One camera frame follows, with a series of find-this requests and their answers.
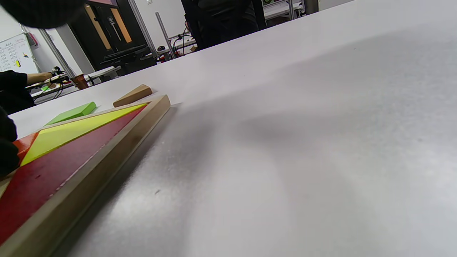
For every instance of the person's right hand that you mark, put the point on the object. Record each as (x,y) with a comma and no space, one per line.
(39,12)

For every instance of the whiteboard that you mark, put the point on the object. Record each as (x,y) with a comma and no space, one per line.
(10,53)

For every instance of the black cabinet with orange panels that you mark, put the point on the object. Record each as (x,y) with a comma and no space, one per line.
(103,32)

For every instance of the black and white device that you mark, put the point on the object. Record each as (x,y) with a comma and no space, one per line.
(59,76)

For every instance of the white background table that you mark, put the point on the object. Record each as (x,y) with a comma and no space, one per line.
(103,72)
(282,9)

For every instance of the green puzzle piece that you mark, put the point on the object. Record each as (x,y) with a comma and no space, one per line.
(71,114)

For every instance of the yellow triangle puzzle piece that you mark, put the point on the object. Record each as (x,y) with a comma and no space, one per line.
(71,130)

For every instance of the tan wooden puzzle piece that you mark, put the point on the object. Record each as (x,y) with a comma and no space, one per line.
(132,95)

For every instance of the orange puzzle piece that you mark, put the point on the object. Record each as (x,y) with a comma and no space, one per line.
(25,144)

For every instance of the red triangle puzzle piece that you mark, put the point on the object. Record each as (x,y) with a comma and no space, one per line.
(43,178)

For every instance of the aluminium frame post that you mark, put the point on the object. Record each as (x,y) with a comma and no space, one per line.
(165,35)
(57,53)
(142,26)

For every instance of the wooden puzzle tray frame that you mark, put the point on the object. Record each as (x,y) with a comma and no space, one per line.
(107,157)

